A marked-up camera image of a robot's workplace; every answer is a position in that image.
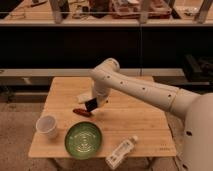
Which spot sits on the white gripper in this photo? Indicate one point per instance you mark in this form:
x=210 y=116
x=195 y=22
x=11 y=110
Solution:
x=100 y=93

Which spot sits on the black eraser block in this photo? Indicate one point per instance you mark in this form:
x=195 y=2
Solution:
x=91 y=104

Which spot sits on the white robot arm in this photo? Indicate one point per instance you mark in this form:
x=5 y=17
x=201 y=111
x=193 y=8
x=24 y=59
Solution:
x=195 y=109

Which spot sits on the white sponge block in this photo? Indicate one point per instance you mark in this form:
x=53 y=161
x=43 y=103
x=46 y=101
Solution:
x=82 y=98

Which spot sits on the brown sausage-shaped object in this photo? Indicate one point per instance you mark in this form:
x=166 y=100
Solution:
x=82 y=112

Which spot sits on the wooden folding table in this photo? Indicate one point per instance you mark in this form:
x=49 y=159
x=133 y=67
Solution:
x=122 y=117

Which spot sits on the green ribbed plate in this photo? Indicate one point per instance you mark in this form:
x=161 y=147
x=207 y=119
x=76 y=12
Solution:
x=83 y=140

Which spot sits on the white plastic bottle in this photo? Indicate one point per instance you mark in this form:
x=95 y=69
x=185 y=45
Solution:
x=118 y=155

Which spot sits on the red tray on workbench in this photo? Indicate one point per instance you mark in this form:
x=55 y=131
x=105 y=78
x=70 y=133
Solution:
x=132 y=9

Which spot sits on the long wooden workbench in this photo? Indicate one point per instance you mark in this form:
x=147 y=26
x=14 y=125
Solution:
x=96 y=13

